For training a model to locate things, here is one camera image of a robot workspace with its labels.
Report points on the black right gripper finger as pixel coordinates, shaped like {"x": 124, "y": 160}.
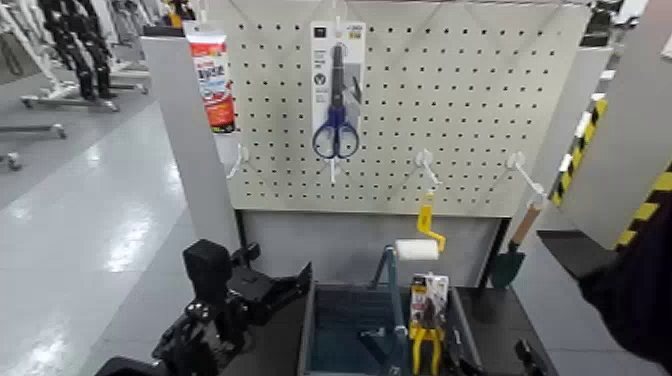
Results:
{"x": 529, "y": 359}
{"x": 458, "y": 357}

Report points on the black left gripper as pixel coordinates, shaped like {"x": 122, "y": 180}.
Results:
{"x": 254, "y": 294}

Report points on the yellow pliers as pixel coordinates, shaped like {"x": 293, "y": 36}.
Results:
{"x": 428, "y": 304}

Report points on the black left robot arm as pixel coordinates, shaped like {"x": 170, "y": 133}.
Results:
{"x": 194, "y": 341}

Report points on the dark sleeved person forearm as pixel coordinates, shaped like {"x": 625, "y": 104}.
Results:
{"x": 635, "y": 315}

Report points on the grey panel below pegboard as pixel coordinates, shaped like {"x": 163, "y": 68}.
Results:
{"x": 315, "y": 241}

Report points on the white pegboard hook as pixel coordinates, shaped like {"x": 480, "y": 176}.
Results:
{"x": 239, "y": 160}
{"x": 333, "y": 169}
{"x": 522, "y": 170}
{"x": 426, "y": 162}

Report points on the tall grey side panel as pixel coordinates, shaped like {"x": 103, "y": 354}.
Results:
{"x": 194, "y": 157}

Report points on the red white sealant tube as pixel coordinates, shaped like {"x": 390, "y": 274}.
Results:
{"x": 212, "y": 78}

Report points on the blue scissors on card package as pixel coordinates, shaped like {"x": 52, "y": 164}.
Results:
{"x": 323, "y": 63}

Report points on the white perforated pegboard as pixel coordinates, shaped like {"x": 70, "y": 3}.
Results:
{"x": 462, "y": 105}

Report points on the large grey hazard edged panel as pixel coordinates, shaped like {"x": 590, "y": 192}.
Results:
{"x": 630, "y": 131}

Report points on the yellow black background object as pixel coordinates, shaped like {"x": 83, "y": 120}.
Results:
{"x": 177, "y": 13}

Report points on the grey wheeled base bar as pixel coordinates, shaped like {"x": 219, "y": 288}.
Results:
{"x": 36, "y": 129}

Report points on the grey caster foot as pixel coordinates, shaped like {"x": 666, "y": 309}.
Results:
{"x": 11, "y": 160}

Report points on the black background robot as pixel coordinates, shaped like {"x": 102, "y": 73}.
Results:
{"x": 78, "y": 47}

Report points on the white background robot stand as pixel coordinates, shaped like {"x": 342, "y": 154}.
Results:
{"x": 31, "y": 52}

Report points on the black frame strut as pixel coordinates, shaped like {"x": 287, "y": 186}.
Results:
{"x": 242, "y": 231}
{"x": 493, "y": 246}

